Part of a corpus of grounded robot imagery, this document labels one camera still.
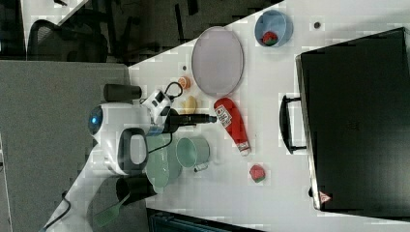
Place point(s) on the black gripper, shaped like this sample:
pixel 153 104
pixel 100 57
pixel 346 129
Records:
pixel 174 121

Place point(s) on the red plush ketchup bottle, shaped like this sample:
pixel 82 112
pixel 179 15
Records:
pixel 231 119

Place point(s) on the black robot base upper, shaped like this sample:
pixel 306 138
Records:
pixel 120 93

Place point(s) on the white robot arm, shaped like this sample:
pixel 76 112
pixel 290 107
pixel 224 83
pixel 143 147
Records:
pixel 120 131

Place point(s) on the green plastic strainer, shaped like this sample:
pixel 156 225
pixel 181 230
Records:
pixel 162 167

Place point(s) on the green mug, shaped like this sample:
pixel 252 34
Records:
pixel 193 152

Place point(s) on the orange slice toy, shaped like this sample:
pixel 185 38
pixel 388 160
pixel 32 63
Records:
pixel 184 81

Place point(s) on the purple round plate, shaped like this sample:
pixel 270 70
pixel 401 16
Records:
pixel 217 62

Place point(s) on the red strawberry toy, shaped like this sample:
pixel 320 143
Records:
pixel 257 173

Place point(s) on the red toy inside blue cup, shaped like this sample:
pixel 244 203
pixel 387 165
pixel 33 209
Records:
pixel 269 38

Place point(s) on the blue cup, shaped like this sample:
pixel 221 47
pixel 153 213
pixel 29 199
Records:
pixel 277 22

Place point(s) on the silver black toaster oven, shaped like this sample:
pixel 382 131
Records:
pixel 356 114

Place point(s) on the black office chair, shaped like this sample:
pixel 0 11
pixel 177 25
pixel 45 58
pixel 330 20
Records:
pixel 50 42

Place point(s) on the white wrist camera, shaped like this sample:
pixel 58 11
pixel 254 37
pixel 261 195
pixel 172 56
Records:
pixel 159 105

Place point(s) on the blue metal frame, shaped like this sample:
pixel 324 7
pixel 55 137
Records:
pixel 162 221

